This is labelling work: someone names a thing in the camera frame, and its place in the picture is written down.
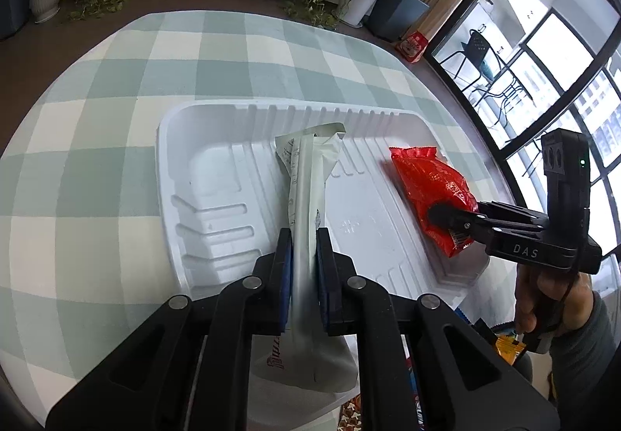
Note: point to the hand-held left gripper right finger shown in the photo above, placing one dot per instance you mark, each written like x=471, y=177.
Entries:
x=323, y=275

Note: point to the person's right hand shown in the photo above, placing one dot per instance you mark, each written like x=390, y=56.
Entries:
x=543, y=300

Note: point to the red snack packet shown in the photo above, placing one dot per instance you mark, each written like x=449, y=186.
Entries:
x=427, y=178

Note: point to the white plastic tray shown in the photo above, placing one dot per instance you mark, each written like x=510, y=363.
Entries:
x=218, y=178

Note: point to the black metal chair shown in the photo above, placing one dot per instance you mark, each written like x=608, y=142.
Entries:
x=478, y=47

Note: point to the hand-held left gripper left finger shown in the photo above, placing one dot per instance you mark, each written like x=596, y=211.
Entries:
x=286, y=268

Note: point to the long orange snack packet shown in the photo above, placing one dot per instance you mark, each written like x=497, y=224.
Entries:
x=509, y=347

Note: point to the green checked tablecloth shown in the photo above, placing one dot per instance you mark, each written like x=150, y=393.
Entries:
x=97, y=169

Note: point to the black window frame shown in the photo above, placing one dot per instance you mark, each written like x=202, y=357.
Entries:
x=609, y=50

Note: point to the red printed bag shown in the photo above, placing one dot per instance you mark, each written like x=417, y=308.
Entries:
x=413, y=46

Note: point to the white snack packet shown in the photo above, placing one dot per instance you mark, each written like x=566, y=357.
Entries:
x=305, y=198

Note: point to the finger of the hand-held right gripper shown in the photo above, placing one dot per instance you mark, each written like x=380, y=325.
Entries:
x=519, y=215
x=446, y=218

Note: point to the blue snack packet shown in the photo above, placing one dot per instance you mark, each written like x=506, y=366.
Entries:
x=415, y=392

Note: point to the red-white strawberry print packet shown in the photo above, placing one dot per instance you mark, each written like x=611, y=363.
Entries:
x=350, y=417

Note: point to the person's right forearm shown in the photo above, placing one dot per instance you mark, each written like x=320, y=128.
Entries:
x=592, y=363

